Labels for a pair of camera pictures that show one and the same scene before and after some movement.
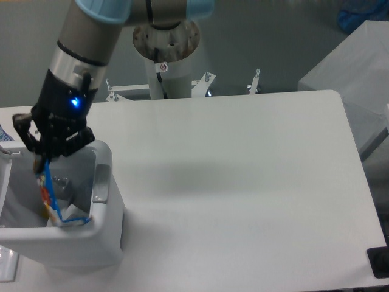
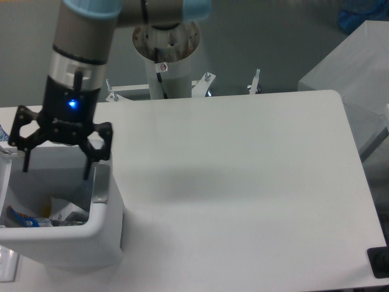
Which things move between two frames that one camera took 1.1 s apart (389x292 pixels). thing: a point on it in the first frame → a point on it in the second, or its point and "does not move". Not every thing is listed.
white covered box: (357, 70) does not move
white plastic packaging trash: (68, 211) does not move
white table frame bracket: (200, 88) does not move
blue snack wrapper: (50, 194) → (28, 221)
